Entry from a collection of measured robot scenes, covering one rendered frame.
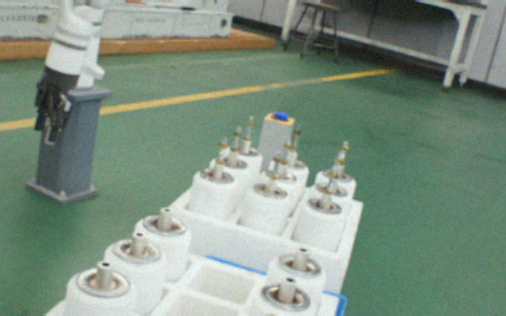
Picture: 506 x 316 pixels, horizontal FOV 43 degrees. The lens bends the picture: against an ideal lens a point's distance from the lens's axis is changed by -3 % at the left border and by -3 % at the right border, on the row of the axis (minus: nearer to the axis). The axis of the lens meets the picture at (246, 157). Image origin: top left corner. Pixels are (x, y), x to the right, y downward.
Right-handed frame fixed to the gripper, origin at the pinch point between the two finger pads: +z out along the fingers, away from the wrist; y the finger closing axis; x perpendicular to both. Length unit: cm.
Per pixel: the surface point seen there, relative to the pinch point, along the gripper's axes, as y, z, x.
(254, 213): 32.6, 0.4, 33.8
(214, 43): -264, 15, 238
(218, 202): 26.1, 1.5, 29.3
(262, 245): 38, 5, 34
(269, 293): 65, -3, 9
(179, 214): 23.2, 6.1, 22.8
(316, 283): 64, -4, 20
